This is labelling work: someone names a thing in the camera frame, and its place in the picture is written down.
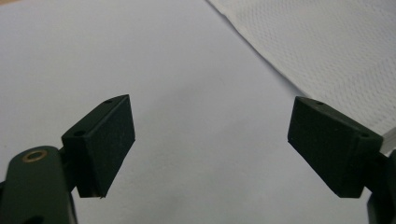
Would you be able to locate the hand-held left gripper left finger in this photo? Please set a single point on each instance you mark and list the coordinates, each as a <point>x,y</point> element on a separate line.
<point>102,146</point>

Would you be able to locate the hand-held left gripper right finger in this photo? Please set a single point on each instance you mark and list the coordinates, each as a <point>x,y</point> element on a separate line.
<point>330,146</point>

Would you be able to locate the white table mat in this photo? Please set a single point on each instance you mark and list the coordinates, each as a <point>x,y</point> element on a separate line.
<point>186,62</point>

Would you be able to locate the white mesh laundry bag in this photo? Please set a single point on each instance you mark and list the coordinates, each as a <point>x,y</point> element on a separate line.
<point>327,46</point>

